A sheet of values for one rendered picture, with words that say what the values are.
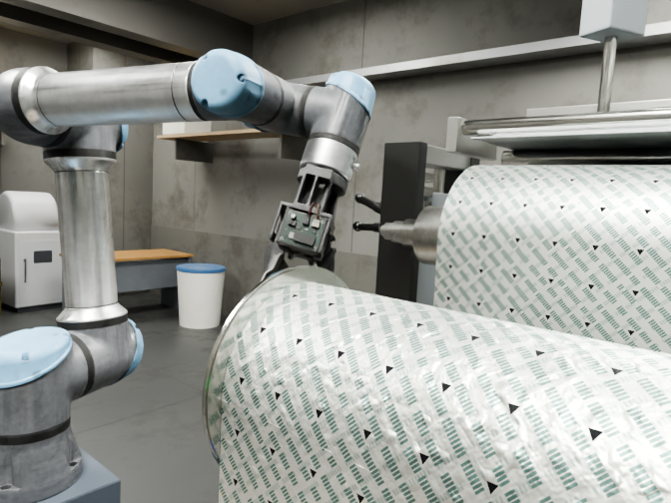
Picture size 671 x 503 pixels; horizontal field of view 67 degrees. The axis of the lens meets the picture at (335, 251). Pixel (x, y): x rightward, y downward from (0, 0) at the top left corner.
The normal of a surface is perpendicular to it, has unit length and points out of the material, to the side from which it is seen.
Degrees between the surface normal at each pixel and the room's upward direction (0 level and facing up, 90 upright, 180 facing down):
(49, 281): 90
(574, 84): 90
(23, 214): 71
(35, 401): 90
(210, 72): 90
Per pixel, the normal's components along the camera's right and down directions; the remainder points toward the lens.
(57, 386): 0.92, 0.09
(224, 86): -0.32, 0.08
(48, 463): 0.76, -0.20
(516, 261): -0.65, 0.07
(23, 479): 0.42, -0.18
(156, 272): 0.76, 0.11
